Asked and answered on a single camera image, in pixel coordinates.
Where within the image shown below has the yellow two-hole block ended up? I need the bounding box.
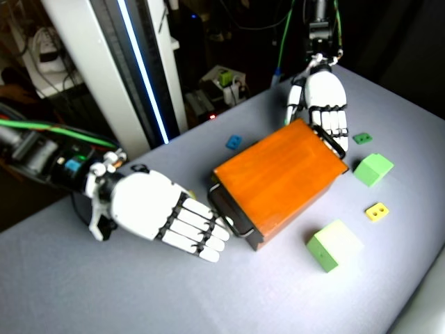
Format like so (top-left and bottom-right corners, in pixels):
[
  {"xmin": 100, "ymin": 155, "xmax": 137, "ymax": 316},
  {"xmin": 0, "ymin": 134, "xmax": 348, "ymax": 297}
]
[{"xmin": 364, "ymin": 202, "xmax": 390, "ymax": 223}]

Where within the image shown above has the green cable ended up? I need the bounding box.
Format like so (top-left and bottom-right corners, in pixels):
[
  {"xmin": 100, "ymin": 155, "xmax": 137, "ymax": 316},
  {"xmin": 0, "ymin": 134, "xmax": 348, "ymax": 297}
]
[
  {"xmin": 0, "ymin": 118, "xmax": 118, "ymax": 150},
  {"xmin": 276, "ymin": 0, "xmax": 297, "ymax": 86}
]

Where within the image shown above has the small green cube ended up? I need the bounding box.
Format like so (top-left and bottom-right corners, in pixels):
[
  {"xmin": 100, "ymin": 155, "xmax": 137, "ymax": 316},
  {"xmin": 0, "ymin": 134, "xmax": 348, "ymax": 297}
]
[{"xmin": 353, "ymin": 152, "xmax": 395, "ymax": 188}]

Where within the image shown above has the grey table cloth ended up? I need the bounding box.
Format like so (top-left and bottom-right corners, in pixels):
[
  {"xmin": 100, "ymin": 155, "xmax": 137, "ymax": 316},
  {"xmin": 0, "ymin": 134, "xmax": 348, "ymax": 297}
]
[{"xmin": 0, "ymin": 64, "xmax": 445, "ymax": 334}]

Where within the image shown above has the white column with blue light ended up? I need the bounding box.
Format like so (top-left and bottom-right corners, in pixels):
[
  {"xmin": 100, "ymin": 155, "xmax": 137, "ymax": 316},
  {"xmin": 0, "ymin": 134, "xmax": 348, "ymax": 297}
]
[{"xmin": 40, "ymin": 0, "xmax": 191, "ymax": 150}]

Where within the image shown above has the large green cube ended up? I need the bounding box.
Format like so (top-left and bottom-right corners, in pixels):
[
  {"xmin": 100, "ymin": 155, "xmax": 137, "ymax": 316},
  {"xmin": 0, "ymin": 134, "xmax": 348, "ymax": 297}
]
[{"xmin": 305, "ymin": 218, "xmax": 365, "ymax": 273}]

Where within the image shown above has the blue two-hole block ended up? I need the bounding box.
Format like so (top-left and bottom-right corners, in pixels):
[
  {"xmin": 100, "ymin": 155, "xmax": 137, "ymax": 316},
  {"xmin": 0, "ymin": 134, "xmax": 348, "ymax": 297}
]
[{"xmin": 225, "ymin": 134, "xmax": 243, "ymax": 151}]

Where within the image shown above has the black cable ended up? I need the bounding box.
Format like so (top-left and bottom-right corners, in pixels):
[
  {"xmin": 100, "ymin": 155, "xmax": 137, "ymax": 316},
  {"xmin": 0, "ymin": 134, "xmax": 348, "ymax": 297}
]
[{"xmin": 227, "ymin": 0, "xmax": 296, "ymax": 31}]

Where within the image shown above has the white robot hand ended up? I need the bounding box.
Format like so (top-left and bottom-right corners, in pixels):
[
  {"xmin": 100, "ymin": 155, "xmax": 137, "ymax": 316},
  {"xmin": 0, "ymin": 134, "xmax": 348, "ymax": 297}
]
[
  {"xmin": 110, "ymin": 169, "xmax": 234, "ymax": 264},
  {"xmin": 285, "ymin": 69, "xmax": 350, "ymax": 152}
]

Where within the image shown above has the brown wooden box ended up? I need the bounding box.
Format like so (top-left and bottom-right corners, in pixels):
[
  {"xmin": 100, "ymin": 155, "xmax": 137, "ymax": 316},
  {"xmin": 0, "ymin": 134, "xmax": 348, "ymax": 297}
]
[{"xmin": 207, "ymin": 118, "xmax": 350, "ymax": 252}]

